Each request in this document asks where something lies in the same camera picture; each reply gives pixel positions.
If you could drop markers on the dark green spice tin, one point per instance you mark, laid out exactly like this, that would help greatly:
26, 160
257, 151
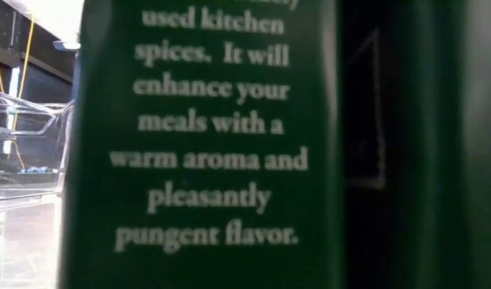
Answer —
101, 80
430, 160

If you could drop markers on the clear plastic bin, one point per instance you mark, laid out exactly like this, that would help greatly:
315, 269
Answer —
29, 120

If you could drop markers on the long ceiling light bar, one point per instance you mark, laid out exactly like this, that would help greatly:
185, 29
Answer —
67, 45

